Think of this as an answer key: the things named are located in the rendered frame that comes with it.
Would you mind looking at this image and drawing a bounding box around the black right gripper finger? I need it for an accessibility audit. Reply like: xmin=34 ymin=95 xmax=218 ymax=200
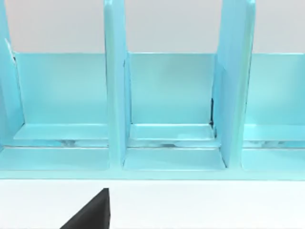
xmin=59 ymin=187 xmax=111 ymax=229

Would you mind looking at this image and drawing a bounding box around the light blue rack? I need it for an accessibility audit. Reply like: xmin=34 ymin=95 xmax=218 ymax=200
xmin=0 ymin=0 xmax=305 ymax=181

